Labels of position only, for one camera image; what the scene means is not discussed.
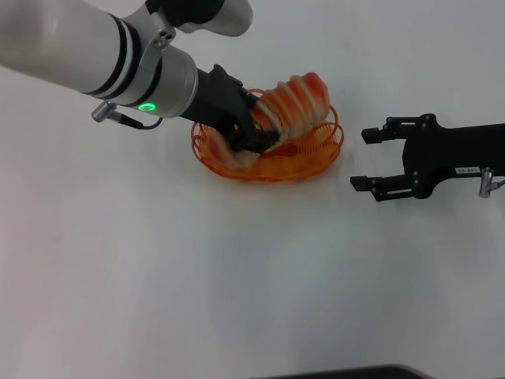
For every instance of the orange woven plastic basket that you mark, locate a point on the orange woven plastic basket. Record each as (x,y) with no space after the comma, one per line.
(300,166)

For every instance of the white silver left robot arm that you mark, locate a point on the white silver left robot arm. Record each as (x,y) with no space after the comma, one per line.
(79,47)

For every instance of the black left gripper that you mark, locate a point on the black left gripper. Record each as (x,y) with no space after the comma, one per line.
(217,102)

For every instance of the silver plug on right gripper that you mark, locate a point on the silver plug on right gripper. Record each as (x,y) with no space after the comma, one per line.
(486,181)

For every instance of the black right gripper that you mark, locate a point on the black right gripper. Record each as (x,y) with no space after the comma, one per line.
(450,150)

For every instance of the orange striped shrimp tail toy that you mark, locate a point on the orange striped shrimp tail toy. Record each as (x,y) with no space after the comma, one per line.
(300,98)

